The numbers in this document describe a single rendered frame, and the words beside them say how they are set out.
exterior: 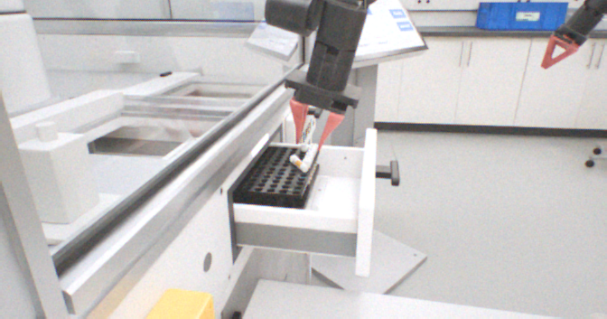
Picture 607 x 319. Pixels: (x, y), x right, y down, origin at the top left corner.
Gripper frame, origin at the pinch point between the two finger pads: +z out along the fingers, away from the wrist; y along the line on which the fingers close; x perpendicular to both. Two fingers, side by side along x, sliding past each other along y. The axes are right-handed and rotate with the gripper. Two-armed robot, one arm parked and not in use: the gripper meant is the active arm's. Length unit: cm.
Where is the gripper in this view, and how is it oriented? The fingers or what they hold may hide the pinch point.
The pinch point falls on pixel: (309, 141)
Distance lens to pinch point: 56.7
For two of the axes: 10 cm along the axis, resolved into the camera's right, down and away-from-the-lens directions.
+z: -2.4, 8.7, 4.4
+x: -1.9, 4.0, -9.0
